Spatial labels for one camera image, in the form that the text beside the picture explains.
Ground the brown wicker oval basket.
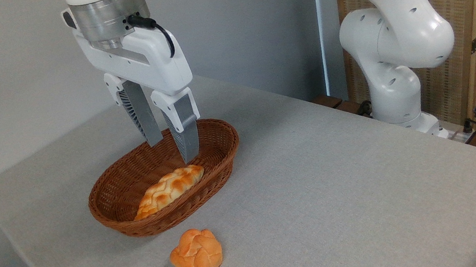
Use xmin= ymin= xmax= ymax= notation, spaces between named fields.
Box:
xmin=78 ymin=114 xmax=252 ymax=245

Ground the long braided bread loaf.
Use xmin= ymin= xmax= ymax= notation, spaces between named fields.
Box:
xmin=127 ymin=162 xmax=211 ymax=222

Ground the round knotted bread roll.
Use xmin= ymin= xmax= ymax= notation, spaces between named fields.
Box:
xmin=166 ymin=225 xmax=225 ymax=267

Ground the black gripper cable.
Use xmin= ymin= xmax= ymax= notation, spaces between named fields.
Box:
xmin=126 ymin=8 xmax=177 ymax=64

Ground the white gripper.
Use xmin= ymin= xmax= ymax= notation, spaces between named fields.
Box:
xmin=61 ymin=0 xmax=207 ymax=180

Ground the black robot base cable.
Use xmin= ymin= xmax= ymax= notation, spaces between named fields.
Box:
xmin=355 ymin=100 xmax=375 ymax=119

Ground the white vertical pole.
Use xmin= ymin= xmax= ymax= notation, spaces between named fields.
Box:
xmin=312 ymin=0 xmax=338 ymax=97

